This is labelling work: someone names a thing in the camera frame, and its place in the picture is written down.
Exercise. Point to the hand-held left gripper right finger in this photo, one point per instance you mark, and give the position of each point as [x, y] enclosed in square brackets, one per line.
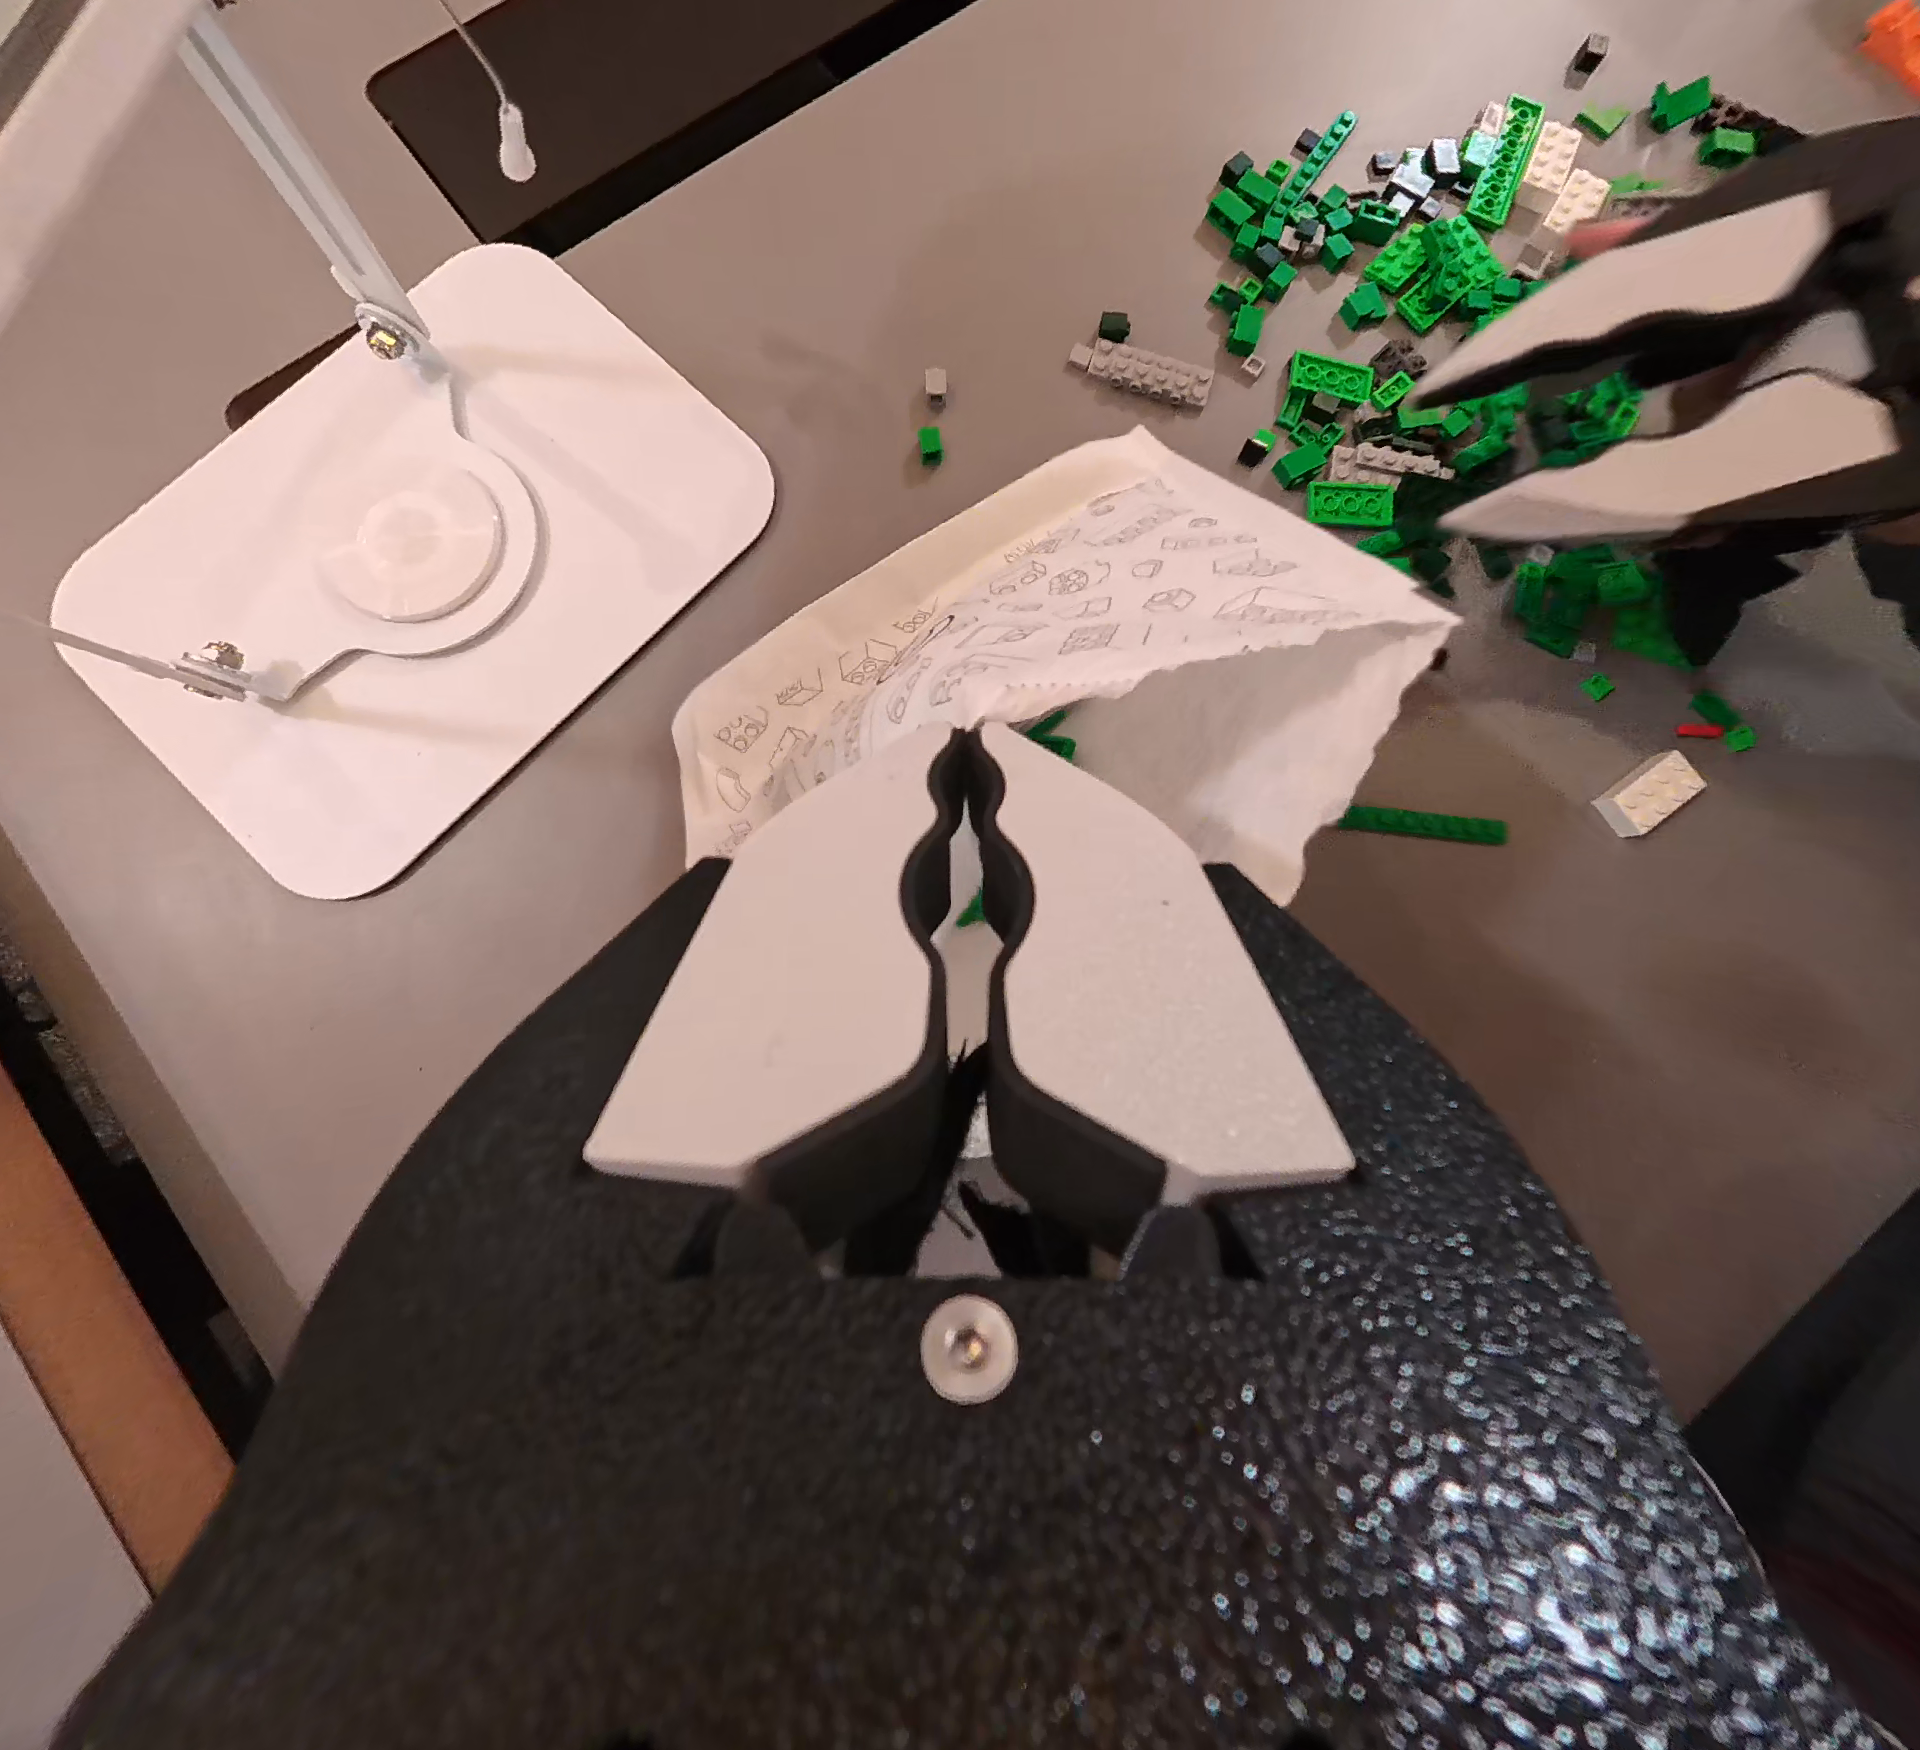
[1156, 1029]

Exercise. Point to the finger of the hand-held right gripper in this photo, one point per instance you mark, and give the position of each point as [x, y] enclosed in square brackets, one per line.
[1696, 467]
[1665, 279]

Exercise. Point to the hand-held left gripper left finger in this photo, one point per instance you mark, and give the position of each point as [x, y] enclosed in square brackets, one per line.
[782, 1015]

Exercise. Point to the pile of green toy bricks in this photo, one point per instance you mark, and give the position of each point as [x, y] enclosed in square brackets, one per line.
[1441, 265]

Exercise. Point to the white printed paper bag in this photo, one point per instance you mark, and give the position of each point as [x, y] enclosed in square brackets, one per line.
[1200, 716]

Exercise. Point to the grey desk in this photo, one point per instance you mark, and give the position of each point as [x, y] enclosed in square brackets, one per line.
[1503, 1029]

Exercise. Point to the black desk panel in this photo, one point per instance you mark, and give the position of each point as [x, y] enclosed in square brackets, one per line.
[676, 26]

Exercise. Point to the person's right hand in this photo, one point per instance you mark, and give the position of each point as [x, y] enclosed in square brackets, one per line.
[1608, 237]

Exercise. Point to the small black cube brick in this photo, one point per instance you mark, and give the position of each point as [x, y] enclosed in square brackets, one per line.
[1591, 57]

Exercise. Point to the orange brick separator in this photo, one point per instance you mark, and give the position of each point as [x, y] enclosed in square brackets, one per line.
[1900, 39]

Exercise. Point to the white toy brick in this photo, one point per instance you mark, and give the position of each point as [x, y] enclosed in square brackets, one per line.
[1652, 790]

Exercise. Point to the long thin green plate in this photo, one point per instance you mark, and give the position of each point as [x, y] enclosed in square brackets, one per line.
[1427, 825]

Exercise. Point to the light grey toy plate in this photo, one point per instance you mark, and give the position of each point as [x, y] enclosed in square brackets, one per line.
[1144, 371]

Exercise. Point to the white book stand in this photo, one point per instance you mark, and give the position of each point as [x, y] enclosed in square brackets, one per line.
[600, 505]

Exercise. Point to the wooden side table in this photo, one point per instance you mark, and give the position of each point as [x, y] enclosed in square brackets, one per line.
[74, 1315]

